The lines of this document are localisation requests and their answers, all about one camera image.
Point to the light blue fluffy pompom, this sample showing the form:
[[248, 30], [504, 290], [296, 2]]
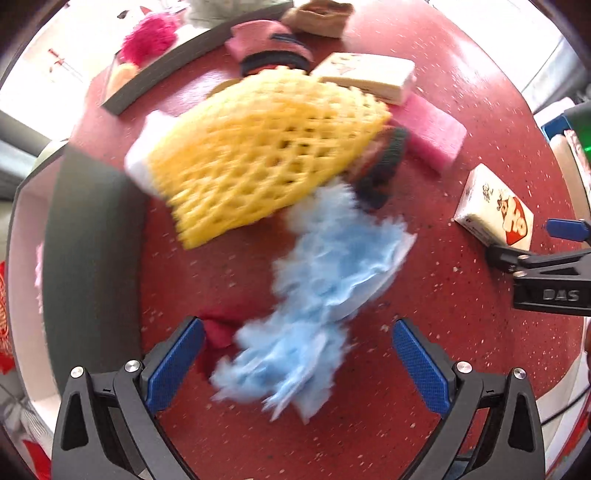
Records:
[[332, 258]]

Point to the grey box lid tray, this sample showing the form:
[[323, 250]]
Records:
[[152, 81]]

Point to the yellow foam fruit net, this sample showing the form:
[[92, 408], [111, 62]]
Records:
[[258, 152]]

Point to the striped knit sock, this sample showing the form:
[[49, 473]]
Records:
[[378, 170]]

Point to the white printed tissue pack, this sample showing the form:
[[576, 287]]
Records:
[[489, 207]]

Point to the pink knit sock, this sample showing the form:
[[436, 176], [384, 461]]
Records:
[[263, 41]]

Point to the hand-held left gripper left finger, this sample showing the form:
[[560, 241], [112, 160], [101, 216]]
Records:
[[178, 364]]

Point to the orange yarn ball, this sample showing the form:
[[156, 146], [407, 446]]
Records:
[[121, 76]]

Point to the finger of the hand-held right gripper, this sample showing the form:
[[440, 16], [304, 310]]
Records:
[[531, 263], [565, 228]]

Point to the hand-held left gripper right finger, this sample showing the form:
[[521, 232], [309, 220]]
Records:
[[420, 364]]

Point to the pale green bath pouf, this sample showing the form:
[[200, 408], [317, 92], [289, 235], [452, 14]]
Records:
[[207, 11]]

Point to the pink sponge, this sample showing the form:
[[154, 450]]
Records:
[[431, 131]]

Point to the white plastic bag bundle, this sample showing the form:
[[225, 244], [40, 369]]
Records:
[[138, 166]]

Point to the dark red yarn ball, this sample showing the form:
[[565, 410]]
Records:
[[217, 334]]

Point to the magenta fluffy pompom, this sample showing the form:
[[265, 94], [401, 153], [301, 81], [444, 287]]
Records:
[[147, 39]]

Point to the brown knit pouch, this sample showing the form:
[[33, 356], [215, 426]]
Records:
[[318, 18]]

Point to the grey cardboard box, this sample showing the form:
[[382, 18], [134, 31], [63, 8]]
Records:
[[92, 258]]

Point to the cream printed tissue pack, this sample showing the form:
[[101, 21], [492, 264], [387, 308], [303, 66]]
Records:
[[369, 74]]

